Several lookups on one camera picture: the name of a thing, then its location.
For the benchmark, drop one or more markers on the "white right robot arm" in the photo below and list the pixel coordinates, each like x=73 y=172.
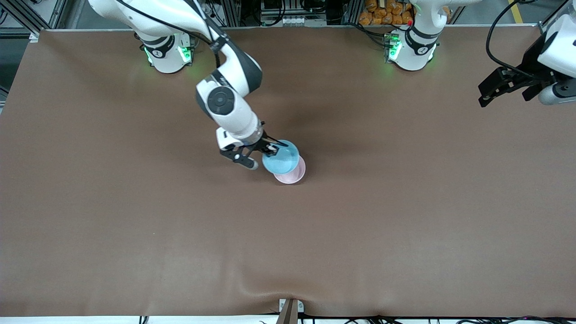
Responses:
x=234 y=112

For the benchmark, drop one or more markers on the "blue bowl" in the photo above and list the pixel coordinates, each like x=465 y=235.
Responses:
x=283 y=162

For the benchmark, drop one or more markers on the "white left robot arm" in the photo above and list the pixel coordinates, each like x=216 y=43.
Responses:
x=418 y=45

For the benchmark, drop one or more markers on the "aluminium frame bars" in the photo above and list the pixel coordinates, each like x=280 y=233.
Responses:
x=552 y=17
x=60 y=13

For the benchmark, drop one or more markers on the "pink bowl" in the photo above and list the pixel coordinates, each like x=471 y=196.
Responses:
x=294 y=177

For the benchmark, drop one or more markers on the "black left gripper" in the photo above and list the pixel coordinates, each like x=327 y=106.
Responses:
x=531 y=71

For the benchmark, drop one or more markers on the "orange snack bags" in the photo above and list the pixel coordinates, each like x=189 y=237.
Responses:
x=382 y=15

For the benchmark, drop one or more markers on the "brown table cloth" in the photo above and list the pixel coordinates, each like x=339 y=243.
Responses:
x=288 y=252

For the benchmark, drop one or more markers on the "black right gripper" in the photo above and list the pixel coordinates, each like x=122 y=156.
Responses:
x=262 y=144

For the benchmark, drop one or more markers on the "white power strip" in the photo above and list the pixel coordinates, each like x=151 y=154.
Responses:
x=297 y=20

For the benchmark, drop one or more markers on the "metal table clamp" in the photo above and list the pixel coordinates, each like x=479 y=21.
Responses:
x=290 y=312

